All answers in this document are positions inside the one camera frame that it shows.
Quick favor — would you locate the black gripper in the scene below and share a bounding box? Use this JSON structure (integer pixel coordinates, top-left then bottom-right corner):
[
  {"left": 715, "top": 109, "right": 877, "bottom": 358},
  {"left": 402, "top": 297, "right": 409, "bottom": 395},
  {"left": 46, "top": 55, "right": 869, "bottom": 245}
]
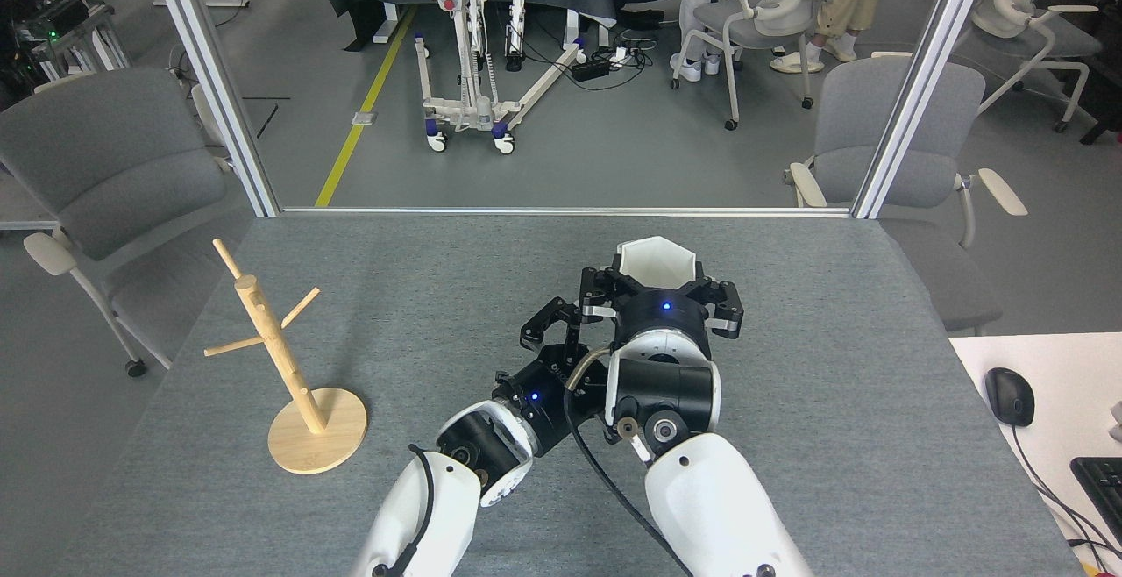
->
[
  {"left": 493, "top": 296, "right": 610, "bottom": 458},
  {"left": 579, "top": 267, "right": 745, "bottom": 359}
]

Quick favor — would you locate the white hexagonal cup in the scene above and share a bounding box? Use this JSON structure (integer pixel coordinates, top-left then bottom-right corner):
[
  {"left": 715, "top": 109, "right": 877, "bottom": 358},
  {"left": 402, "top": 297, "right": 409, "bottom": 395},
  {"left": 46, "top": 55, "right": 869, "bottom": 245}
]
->
[{"left": 616, "top": 237, "right": 702, "bottom": 293}]

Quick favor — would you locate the wooden cup rack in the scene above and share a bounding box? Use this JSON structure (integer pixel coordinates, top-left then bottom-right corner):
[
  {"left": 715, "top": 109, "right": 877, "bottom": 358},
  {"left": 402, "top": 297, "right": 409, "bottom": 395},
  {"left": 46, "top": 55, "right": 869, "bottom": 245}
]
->
[{"left": 204, "top": 239, "right": 367, "bottom": 475}]

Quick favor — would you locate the equipment rack with electronics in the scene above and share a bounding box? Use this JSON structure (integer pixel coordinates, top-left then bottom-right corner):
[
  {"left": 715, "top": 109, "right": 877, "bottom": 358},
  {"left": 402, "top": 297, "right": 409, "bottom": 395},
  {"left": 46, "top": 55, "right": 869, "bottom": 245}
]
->
[{"left": 0, "top": 0, "right": 132, "bottom": 109}]

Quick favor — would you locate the silver aluminium crossbar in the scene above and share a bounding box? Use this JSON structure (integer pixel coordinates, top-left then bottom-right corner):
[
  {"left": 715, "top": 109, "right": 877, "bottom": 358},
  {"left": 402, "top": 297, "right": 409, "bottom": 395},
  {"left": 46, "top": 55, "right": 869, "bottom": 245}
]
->
[{"left": 279, "top": 206, "right": 853, "bottom": 218}]

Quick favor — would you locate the white stand on wheels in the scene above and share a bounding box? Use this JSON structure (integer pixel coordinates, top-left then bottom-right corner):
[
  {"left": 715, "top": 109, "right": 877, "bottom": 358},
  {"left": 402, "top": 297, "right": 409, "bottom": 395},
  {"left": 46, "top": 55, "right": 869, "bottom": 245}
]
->
[{"left": 394, "top": 0, "right": 590, "bottom": 155}]

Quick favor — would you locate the yellow floor tape line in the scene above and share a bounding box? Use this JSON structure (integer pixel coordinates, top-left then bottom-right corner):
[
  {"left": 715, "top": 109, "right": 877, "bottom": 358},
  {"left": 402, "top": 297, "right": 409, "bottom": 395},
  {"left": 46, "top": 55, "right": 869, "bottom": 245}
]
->
[{"left": 314, "top": 5, "right": 417, "bottom": 208}]

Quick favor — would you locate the white mesh-back office chair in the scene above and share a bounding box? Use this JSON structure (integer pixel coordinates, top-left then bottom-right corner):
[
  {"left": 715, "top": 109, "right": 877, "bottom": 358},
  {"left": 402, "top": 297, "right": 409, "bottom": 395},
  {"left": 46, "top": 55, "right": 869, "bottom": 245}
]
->
[{"left": 671, "top": 0, "right": 847, "bottom": 132}]

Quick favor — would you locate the black computer mouse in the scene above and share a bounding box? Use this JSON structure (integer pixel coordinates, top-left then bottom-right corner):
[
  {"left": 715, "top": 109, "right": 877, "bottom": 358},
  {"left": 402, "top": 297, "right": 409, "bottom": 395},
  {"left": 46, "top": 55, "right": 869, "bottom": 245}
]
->
[{"left": 984, "top": 367, "right": 1036, "bottom": 427}]

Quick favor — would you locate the black keyboard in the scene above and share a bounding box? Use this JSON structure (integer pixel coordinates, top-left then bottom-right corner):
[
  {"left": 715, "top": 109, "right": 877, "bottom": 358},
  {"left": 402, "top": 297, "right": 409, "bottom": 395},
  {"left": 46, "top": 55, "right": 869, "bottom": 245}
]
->
[{"left": 1069, "top": 457, "right": 1122, "bottom": 552}]

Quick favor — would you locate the grey chair with white frame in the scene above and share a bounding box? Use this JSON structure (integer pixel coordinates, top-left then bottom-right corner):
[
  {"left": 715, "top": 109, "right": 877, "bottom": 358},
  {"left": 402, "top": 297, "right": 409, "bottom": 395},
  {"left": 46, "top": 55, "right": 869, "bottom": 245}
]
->
[
  {"left": 0, "top": 67, "right": 255, "bottom": 378},
  {"left": 783, "top": 56, "right": 1028, "bottom": 337}
]

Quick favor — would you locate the silver aluminium post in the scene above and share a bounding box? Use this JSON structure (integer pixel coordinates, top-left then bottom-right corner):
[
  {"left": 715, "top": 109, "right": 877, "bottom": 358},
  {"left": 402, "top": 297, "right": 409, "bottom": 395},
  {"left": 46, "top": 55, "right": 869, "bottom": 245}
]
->
[
  {"left": 850, "top": 0, "right": 1000, "bottom": 220},
  {"left": 140, "top": 0, "right": 281, "bottom": 218}
]

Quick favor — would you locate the black mouse cable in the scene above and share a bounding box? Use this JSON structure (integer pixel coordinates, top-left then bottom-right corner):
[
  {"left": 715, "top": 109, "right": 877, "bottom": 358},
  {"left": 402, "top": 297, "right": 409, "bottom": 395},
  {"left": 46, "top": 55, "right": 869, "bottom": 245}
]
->
[{"left": 1008, "top": 424, "right": 1122, "bottom": 560}]

